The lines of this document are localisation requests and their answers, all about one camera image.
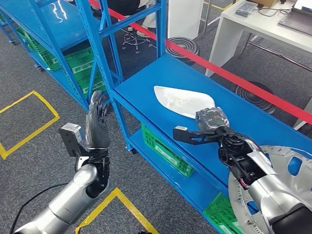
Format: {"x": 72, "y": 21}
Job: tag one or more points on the white table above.
{"x": 243, "y": 32}

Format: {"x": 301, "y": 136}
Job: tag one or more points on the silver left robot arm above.
{"x": 72, "y": 197}

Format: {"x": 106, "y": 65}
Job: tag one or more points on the grey laptop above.
{"x": 297, "y": 19}

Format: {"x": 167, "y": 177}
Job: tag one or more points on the white cabinet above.
{"x": 185, "y": 16}

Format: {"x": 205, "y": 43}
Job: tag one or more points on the black swivel stool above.
{"x": 135, "y": 40}

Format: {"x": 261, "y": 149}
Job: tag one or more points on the person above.
{"x": 124, "y": 5}

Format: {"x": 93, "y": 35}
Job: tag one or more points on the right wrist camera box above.
{"x": 189, "y": 137}

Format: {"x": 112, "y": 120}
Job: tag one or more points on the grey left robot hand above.
{"x": 97, "y": 129}

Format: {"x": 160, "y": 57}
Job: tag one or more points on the red barrier tape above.
{"x": 219, "y": 71}

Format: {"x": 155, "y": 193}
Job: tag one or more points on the yellow floor tape square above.
{"x": 46, "y": 106}
{"x": 136, "y": 211}

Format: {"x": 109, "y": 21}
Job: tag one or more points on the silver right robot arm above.
{"x": 275, "y": 200}

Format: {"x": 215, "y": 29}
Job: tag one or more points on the grey handheld device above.
{"x": 246, "y": 9}

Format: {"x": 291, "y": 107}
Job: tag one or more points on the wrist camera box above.
{"x": 69, "y": 140}
{"x": 189, "y": 137}

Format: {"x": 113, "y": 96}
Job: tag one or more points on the silver wheel cover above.
{"x": 307, "y": 171}

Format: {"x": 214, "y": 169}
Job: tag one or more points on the white curved plastic part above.
{"x": 180, "y": 101}

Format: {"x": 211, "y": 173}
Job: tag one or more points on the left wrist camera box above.
{"x": 69, "y": 140}

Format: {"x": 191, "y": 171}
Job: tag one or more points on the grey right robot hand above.
{"x": 211, "y": 119}

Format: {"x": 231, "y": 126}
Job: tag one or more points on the blue metal shelf rack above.
{"x": 183, "y": 71}
{"x": 72, "y": 29}

